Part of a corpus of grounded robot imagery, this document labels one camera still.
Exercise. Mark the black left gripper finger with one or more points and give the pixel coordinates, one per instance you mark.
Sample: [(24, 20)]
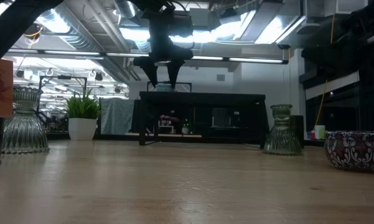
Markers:
[(175, 70), (151, 70)]

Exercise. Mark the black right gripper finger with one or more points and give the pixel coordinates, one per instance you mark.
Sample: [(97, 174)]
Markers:
[(336, 60), (336, 49)]

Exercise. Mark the blue patterned candle tin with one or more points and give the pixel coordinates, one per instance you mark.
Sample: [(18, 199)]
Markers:
[(164, 87)]

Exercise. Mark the clear ribbed glass candlestick holder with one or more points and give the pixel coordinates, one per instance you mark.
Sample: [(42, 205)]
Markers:
[(25, 130), (281, 137)]

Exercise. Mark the purple floral candle tin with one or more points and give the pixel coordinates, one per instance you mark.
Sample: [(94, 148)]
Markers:
[(356, 152)]

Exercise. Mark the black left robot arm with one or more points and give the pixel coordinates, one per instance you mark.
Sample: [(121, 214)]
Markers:
[(15, 21)]

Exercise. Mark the black perforated metal shelf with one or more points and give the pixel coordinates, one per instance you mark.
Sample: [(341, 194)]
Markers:
[(202, 98)]

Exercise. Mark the person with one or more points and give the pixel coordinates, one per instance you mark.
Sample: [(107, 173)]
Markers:
[(169, 119)]

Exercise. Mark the grey cloth cover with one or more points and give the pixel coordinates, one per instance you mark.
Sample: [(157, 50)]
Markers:
[(116, 116)]

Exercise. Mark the white plastic container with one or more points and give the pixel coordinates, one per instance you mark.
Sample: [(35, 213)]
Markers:
[(320, 132)]

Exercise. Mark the long LED light bar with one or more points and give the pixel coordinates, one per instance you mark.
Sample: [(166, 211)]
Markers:
[(252, 60)]

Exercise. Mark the red small container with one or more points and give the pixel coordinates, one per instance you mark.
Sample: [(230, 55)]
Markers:
[(312, 135)]

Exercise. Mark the green plant white pot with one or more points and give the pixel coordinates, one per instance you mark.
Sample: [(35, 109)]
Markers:
[(82, 124)]

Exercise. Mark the black ceiling device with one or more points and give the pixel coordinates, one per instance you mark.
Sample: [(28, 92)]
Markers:
[(33, 31)]

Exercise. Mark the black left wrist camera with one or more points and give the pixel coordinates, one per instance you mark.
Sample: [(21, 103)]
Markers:
[(183, 26)]

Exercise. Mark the grey square wall panel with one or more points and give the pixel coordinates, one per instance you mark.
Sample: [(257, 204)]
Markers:
[(221, 77)]

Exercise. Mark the silver ceiling air duct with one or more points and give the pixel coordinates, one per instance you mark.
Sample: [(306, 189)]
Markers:
[(126, 7)]

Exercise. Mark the black aluminium table frame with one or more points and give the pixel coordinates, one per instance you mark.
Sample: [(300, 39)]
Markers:
[(59, 136)]

